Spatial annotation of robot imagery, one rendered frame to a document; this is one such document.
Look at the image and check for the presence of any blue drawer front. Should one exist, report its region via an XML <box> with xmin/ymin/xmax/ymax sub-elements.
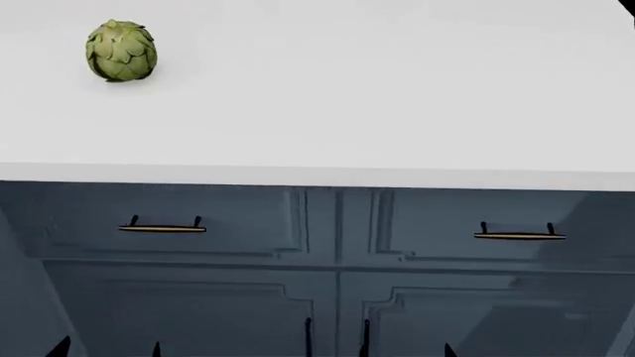
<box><xmin>0</xmin><ymin>179</ymin><xmax>339</xmax><ymax>266</ymax></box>
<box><xmin>338</xmin><ymin>187</ymin><xmax>635</xmax><ymax>274</ymax></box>

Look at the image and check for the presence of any blue cabinet with white top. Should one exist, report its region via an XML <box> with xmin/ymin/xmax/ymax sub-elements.
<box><xmin>0</xmin><ymin>0</ymin><xmax>635</xmax><ymax>357</ymax></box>

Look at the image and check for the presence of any black and brass drawer handle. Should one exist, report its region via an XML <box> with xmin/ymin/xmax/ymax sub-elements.
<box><xmin>473</xmin><ymin>220</ymin><xmax>568</xmax><ymax>241</ymax></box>
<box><xmin>117</xmin><ymin>214</ymin><xmax>207</xmax><ymax>235</ymax></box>

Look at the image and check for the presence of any green artichoke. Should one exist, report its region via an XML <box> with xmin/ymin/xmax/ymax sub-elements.
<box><xmin>84</xmin><ymin>18</ymin><xmax>159</xmax><ymax>84</ymax></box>

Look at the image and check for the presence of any blue cabinet door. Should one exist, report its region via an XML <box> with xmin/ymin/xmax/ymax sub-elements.
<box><xmin>338</xmin><ymin>270</ymin><xmax>635</xmax><ymax>357</ymax></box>
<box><xmin>41</xmin><ymin>259</ymin><xmax>339</xmax><ymax>357</ymax></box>

